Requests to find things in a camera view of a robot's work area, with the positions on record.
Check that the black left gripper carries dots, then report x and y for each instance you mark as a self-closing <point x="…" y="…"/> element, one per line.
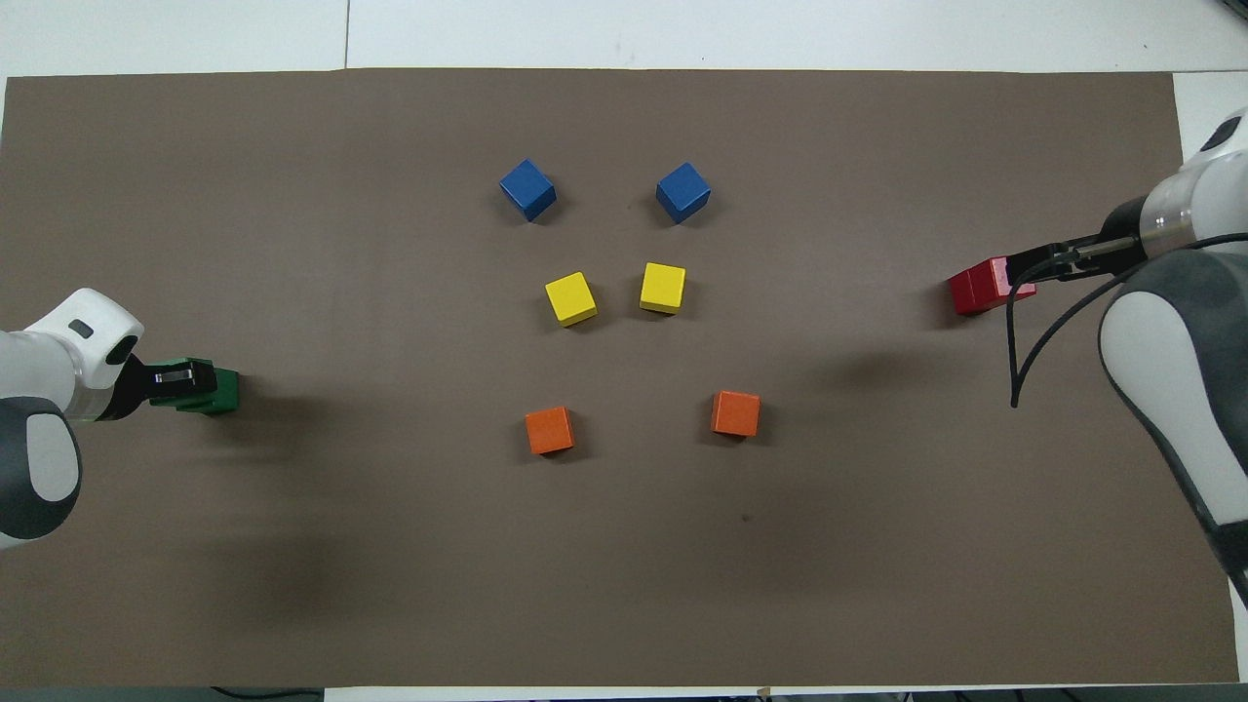
<point x="135" y="382"/>

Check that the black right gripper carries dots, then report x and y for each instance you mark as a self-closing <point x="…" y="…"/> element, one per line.
<point x="1123" y="239"/>

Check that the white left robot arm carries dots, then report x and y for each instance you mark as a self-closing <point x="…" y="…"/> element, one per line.
<point x="39" y="370"/>

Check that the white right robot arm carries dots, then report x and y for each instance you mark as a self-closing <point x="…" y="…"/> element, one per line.
<point x="1170" y="351"/>

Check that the orange wooden cube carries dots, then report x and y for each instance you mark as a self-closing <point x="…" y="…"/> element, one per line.
<point x="736" y="413"/>
<point x="549" y="430"/>

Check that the blue wooden cube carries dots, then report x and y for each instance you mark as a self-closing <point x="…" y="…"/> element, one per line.
<point x="682" y="192"/>
<point x="527" y="189"/>

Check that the yellow wooden cube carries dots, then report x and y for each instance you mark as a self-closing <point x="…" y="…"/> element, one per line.
<point x="570" y="297"/>
<point x="663" y="288"/>

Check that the brown table mat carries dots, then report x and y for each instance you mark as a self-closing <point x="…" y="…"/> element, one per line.
<point x="634" y="546"/>

